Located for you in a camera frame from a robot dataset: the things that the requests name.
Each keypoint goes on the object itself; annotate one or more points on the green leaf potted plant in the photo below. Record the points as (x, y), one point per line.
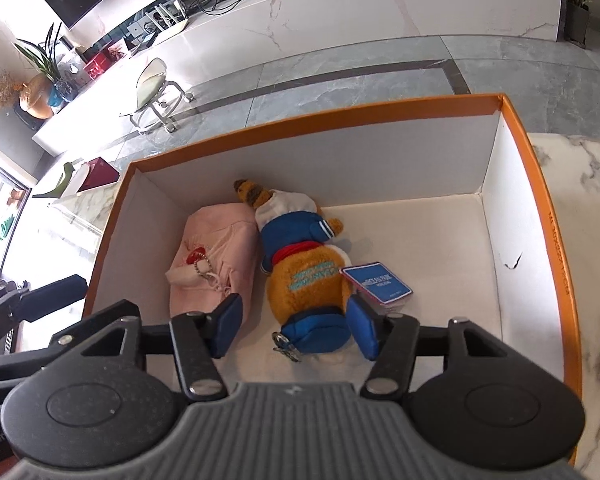
(42, 56)

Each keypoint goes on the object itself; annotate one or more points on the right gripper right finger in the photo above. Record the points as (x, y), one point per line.
(389, 342)

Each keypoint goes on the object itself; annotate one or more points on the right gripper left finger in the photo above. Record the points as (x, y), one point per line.
(200, 338)

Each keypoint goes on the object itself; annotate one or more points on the blue hang tag card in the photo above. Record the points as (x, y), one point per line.
(377, 284)

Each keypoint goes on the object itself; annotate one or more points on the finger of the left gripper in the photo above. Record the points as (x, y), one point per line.
(35, 304)

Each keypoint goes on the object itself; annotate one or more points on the small white chair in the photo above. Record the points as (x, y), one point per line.
(156, 99)

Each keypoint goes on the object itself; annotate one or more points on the white wifi router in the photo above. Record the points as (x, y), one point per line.
(168, 16)

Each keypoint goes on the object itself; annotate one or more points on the pink drawstring pouch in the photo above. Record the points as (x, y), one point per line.
(217, 257)

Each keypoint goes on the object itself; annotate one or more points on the orange cardboard box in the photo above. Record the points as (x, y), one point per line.
(448, 194)

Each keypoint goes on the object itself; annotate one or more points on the copper acorn vase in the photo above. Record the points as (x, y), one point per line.
(34, 95)

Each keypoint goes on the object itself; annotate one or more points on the white marble tv console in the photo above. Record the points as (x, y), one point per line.
(261, 31)

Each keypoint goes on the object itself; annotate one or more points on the orange plush bear toy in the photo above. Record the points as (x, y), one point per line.
(306, 291)

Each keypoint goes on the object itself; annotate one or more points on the red gift box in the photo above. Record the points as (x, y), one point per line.
(98, 64)

